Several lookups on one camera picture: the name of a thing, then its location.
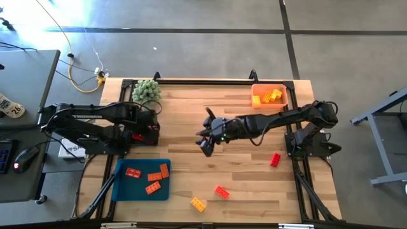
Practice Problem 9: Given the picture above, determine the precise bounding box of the white power adapter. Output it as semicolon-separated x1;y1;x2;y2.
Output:
93;66;111;79

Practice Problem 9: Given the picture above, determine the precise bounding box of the orange plastic bin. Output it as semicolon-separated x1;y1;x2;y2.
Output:
250;83;289;111

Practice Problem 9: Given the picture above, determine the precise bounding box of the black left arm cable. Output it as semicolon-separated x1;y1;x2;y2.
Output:
120;100;163;116

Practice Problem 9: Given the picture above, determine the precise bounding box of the white printed booklet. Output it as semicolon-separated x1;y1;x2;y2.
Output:
58;138;88;159

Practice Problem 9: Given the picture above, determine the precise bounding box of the teal plastic tray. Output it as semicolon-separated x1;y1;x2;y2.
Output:
111;158;172;202

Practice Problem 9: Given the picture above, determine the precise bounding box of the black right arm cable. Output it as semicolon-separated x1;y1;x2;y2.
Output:
205;106;289;148

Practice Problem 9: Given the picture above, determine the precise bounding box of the grey metal table leg frame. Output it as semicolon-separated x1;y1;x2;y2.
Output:
350;87;407;187

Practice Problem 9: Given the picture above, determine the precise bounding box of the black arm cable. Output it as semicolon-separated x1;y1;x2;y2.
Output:
120;100;163;116
205;106;289;148

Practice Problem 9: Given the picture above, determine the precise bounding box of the dark grey desk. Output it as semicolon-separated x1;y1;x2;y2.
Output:
0;125;53;204

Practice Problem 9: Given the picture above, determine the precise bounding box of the white package with 26 print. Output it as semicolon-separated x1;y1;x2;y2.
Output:
0;93;26;120

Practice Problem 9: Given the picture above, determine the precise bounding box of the black keyboard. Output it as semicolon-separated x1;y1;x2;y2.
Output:
0;139;19;175

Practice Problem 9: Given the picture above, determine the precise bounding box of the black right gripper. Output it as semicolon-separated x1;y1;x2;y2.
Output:
195;116;240;158

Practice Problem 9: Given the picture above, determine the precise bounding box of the yellow power cable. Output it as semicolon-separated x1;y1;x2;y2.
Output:
34;0;106;94

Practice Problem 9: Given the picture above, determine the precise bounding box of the silver metal bracket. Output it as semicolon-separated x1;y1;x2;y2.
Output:
278;223;315;229
100;222;137;229

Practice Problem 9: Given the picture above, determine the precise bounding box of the black computer mouse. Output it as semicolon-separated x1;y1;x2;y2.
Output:
12;145;40;174

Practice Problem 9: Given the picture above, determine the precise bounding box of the black chair caster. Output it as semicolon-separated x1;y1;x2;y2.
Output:
0;17;16;32

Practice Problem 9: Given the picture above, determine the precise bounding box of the black aluminium table frame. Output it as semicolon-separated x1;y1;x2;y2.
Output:
71;69;343;229

